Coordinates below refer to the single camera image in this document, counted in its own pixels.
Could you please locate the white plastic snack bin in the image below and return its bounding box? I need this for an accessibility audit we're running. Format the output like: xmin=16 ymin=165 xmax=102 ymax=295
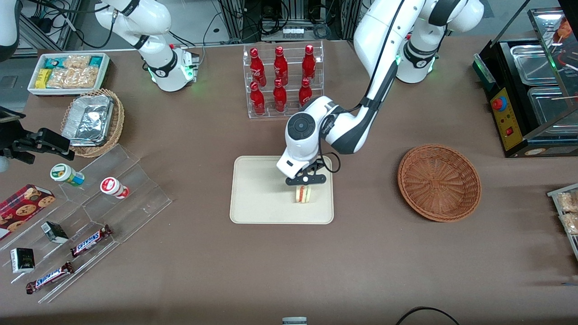
xmin=28 ymin=52 xmax=111 ymax=97

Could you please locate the clear acrylic stepped stand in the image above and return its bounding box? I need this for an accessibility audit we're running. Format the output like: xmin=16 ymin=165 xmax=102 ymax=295
xmin=0 ymin=144 xmax=172 ymax=304

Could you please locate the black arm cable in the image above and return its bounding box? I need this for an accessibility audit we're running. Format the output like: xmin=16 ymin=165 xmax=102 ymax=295
xmin=317 ymin=0 xmax=407 ymax=175

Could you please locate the red label yogurt cup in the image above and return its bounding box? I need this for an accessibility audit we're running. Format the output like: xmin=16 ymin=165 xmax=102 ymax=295
xmin=100 ymin=177 xmax=131 ymax=200

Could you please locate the grey metal snack tray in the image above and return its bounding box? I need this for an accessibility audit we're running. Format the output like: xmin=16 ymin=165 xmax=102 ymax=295
xmin=547 ymin=183 xmax=578 ymax=261

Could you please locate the small black white box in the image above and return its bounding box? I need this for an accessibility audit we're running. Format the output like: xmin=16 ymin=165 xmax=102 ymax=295
xmin=10 ymin=247 xmax=36 ymax=274

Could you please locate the red cookie box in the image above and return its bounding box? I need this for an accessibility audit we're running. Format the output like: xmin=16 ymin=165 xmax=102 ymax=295
xmin=0 ymin=184 xmax=56 ymax=241

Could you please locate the clear rice cracker pack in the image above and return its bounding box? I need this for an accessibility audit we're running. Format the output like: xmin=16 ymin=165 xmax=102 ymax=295
xmin=69 ymin=66 xmax=100 ymax=89
xmin=47 ymin=69 xmax=73 ymax=89
xmin=63 ymin=55 xmax=92 ymax=71

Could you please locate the green label yogurt cup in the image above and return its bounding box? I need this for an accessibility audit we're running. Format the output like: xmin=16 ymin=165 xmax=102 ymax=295
xmin=50 ymin=163 xmax=85 ymax=187

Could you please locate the beige plastic tray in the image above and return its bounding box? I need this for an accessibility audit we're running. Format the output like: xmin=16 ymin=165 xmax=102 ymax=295
xmin=229 ymin=156 xmax=334 ymax=225

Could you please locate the snickers chocolate bar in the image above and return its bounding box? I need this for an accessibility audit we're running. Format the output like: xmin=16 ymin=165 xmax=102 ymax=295
xmin=70 ymin=224 xmax=113 ymax=258
xmin=25 ymin=261 xmax=75 ymax=295

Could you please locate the brown wicker basket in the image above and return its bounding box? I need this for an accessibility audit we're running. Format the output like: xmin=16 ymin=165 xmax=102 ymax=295
xmin=397 ymin=144 xmax=482 ymax=223

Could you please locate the clear acrylic bottle rack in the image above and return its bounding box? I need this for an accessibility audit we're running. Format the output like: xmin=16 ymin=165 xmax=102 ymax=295
xmin=243 ymin=41 xmax=325 ymax=119

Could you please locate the aluminium frame rack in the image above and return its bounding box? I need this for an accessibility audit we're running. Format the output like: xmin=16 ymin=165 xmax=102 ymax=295
xmin=219 ymin=0 xmax=363 ymax=42

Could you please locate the red cola bottle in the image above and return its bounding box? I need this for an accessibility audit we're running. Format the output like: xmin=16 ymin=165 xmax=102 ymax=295
xmin=250 ymin=48 xmax=266 ymax=87
xmin=273 ymin=79 xmax=288 ymax=114
xmin=274 ymin=46 xmax=289 ymax=86
xmin=250 ymin=82 xmax=266 ymax=116
xmin=302 ymin=44 xmax=317 ymax=82
xmin=298 ymin=78 xmax=313 ymax=108

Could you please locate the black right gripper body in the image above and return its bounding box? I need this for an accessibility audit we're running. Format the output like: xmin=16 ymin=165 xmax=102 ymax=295
xmin=0 ymin=120 xmax=42 ymax=165

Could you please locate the black floor cable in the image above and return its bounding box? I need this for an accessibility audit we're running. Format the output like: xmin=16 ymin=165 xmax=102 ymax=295
xmin=396 ymin=306 xmax=460 ymax=325

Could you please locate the aluminium foil tray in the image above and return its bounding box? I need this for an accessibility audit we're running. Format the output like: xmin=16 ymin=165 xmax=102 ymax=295
xmin=62 ymin=94 xmax=114 ymax=147

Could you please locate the black food warmer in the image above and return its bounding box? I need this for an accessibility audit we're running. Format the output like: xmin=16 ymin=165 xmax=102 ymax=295
xmin=473 ymin=0 xmax=578 ymax=158

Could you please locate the light wicker basket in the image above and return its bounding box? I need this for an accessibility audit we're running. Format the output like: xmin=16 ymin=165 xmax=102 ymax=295
xmin=61 ymin=88 xmax=125 ymax=158

